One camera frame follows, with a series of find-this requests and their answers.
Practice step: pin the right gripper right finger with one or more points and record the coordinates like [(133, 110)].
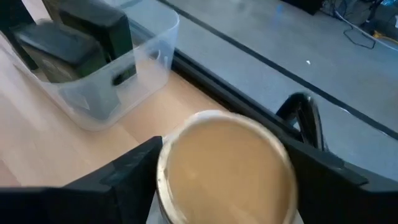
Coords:
[(342, 199)]

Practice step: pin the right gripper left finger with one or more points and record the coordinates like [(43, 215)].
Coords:
[(77, 202)]

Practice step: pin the cardboard spice canister tan lid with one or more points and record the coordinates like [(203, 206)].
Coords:
[(227, 174)]

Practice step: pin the small clear plastic bin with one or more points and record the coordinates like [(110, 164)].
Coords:
[(149, 62)]

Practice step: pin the black aluminium table frame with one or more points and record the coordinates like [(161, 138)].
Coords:
[(217, 90)]

